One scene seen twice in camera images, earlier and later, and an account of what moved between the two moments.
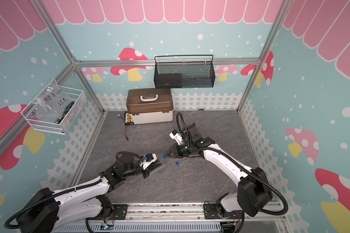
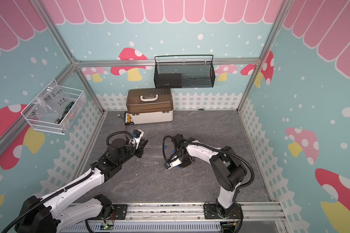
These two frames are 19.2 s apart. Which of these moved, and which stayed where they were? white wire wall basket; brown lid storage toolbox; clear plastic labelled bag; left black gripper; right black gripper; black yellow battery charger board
Moved: left black gripper; right black gripper
Stayed: clear plastic labelled bag; brown lid storage toolbox; black yellow battery charger board; white wire wall basket
